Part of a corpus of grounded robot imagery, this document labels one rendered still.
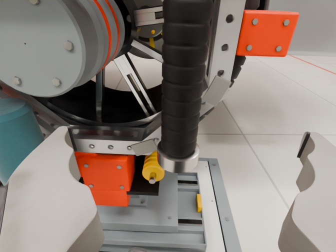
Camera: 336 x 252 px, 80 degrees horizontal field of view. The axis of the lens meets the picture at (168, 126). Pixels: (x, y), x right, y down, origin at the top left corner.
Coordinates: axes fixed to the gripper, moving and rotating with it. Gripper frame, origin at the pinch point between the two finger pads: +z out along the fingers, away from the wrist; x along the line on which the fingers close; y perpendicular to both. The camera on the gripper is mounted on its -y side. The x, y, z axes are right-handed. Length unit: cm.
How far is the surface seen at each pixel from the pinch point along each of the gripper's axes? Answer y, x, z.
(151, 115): 18.7, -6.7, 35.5
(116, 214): 60, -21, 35
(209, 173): 75, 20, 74
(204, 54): -2.9, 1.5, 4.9
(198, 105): 1.3, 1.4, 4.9
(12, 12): -5.3, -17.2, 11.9
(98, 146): 22.5, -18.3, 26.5
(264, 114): 84, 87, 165
